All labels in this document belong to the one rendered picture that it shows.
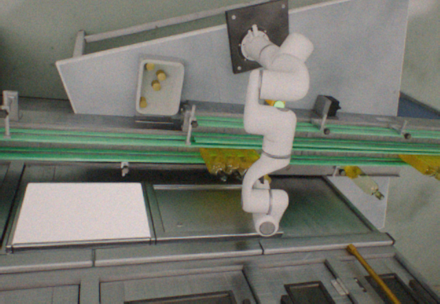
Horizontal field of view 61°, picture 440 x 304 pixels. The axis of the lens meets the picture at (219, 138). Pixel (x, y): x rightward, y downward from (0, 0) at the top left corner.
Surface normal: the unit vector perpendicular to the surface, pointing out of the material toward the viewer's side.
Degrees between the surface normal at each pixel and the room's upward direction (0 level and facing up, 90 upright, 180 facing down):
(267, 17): 2
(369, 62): 0
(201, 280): 90
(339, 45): 0
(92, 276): 90
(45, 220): 90
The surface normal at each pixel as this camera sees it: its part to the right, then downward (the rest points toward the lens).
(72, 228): 0.19, -0.89
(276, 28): 0.30, 0.48
